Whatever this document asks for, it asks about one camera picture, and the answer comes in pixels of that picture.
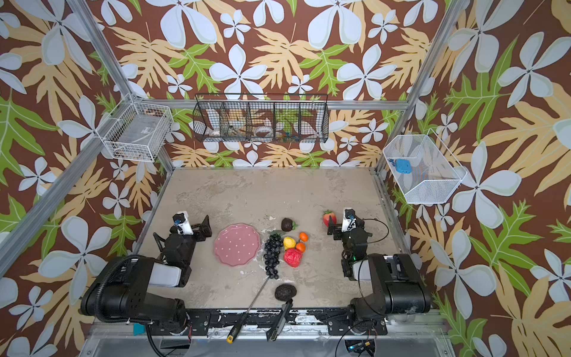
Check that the white wire basket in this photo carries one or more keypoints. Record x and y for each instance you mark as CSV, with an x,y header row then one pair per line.
x,y
137,130
437,173

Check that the black wire basket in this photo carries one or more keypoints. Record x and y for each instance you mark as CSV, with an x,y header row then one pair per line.
x,y
242,117

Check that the white wire basket left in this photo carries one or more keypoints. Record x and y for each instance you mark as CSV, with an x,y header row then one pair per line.
x,y
137,130

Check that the black grape bunch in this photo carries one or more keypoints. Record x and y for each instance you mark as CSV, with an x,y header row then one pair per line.
x,y
271,256

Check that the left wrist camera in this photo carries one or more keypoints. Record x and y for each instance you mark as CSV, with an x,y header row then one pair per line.
x,y
181,224

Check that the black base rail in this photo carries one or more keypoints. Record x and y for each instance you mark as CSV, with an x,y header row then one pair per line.
x,y
337,321

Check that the white wire basket right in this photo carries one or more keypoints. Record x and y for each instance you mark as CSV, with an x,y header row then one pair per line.
x,y
437,173

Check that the pink polka dot plate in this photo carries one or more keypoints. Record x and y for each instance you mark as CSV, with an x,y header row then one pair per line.
x,y
237,245

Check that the dark avocado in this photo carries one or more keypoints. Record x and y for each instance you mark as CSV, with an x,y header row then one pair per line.
x,y
285,292

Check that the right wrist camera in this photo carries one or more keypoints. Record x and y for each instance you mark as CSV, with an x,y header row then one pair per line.
x,y
349,221

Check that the red strawberry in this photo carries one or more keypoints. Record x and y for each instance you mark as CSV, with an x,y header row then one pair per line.
x,y
329,218

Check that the red apple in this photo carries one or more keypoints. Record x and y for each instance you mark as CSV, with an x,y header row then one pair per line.
x,y
293,257

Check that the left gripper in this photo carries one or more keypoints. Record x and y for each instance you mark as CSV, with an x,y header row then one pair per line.
x,y
206,230

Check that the blue object in basket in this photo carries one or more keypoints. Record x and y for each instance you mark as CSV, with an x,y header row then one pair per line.
x,y
402,166

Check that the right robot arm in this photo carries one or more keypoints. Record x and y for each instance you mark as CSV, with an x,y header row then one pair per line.
x,y
387,285

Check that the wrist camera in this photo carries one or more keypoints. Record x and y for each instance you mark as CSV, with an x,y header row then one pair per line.
x,y
181,224
349,221

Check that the black rod yellow tip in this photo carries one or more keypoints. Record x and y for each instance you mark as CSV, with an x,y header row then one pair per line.
x,y
236,329

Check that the dark purple mangosteen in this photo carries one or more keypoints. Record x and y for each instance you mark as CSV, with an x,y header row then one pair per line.
x,y
288,225

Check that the yellow lemon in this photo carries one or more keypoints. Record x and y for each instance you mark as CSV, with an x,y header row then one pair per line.
x,y
289,242

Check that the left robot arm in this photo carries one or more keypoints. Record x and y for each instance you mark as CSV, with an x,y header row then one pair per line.
x,y
120,292

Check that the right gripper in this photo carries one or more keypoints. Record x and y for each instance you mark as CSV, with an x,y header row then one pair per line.
x,y
338,231

